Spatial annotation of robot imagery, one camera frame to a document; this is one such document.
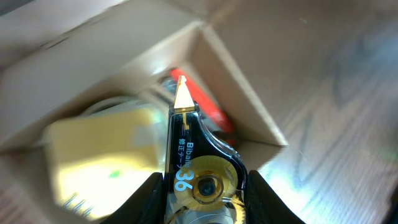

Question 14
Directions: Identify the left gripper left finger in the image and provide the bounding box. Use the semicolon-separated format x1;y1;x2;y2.
101;172;165;224

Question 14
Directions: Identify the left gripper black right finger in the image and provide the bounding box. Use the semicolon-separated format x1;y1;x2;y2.
244;170;304;224

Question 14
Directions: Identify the correction tape dispenser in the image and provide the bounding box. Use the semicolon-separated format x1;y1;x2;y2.
164;75;248;224

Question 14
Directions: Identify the yellow sticky note pad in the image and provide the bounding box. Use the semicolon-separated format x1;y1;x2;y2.
44;107;167;220

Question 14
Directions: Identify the red black stapler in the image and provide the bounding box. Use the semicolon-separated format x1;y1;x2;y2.
169;68;238;146

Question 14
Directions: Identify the brown cardboard box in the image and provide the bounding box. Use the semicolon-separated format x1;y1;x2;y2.
0;0;289;224

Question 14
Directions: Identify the white tape roll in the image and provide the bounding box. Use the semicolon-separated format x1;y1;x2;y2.
80;96;140;116

